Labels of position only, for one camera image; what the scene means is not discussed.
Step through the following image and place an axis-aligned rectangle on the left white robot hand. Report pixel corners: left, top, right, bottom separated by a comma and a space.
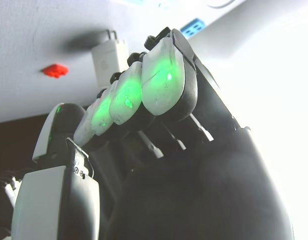
11, 26, 296, 240

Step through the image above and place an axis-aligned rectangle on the white power adapter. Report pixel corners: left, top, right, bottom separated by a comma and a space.
91, 29, 129, 89

